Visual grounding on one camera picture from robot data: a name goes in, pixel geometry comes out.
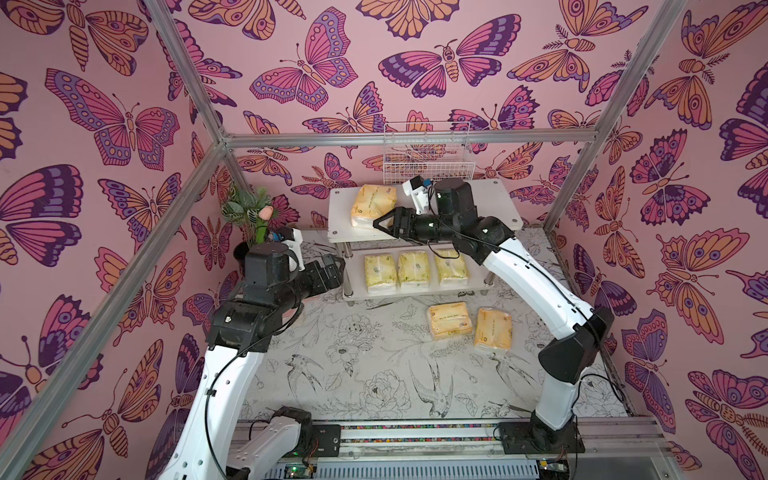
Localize orange tissue pack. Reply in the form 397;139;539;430
474;308;513;351
350;184;397;229
427;302;473;340

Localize yellow green tissue pack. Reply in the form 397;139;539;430
397;250;431;289
433;248;470;287
364;253;398;294

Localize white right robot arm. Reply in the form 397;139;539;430
372;176;614;452

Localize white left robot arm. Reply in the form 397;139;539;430
159;239;345;479

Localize white two-tier shelf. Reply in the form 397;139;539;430
328;178;523;304

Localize black vase with artificial plant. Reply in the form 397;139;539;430
221;184;275;267

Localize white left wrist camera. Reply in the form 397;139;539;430
272;226;304;271

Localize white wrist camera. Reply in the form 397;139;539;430
402;175;431;215
272;226;304;271

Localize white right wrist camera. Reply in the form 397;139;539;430
402;175;431;215

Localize white wire basket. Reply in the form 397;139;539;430
381;122;476;184

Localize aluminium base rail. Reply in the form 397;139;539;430
261;417;686;479

